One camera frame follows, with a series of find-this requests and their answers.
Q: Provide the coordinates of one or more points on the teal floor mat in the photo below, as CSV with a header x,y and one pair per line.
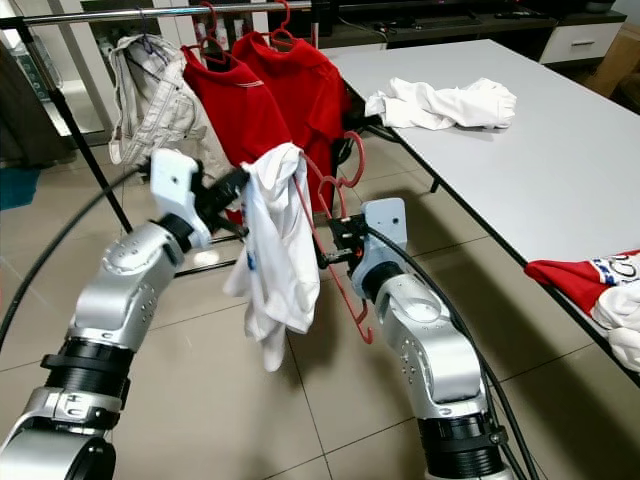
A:
x,y
10,188

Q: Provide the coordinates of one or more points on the black clothes rack silver rod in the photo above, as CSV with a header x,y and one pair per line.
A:
x,y
120,14

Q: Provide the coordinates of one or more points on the white shirt small logo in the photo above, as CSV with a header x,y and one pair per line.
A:
x,y
280,260

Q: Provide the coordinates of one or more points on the dark low tv cabinet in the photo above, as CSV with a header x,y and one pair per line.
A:
x,y
440,20

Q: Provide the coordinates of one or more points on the white table black frame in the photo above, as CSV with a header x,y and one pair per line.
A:
x,y
540,170

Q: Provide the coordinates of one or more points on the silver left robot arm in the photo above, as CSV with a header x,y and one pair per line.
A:
x,y
130,300

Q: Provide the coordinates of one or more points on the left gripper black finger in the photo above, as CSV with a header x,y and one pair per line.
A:
x,y
232,181

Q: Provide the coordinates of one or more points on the plain cardboard box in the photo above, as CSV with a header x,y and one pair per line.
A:
x,y
618,65

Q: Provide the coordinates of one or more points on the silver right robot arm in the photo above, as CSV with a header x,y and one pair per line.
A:
x,y
430,350

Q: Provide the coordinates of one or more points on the red white printed shirt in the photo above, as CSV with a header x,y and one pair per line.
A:
x,y
570,275

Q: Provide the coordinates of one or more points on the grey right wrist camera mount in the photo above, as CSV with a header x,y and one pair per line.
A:
x,y
385,245

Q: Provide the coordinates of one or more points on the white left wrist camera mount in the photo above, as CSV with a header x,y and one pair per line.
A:
x,y
175,195

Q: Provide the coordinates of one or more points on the red polo shirt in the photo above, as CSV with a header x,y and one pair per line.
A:
x,y
240,115
305,90

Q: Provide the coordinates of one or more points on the white drawer unit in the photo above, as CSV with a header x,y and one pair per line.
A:
x,y
575,42

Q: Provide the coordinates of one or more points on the dark grey curtain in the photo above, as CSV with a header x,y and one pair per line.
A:
x,y
25,110

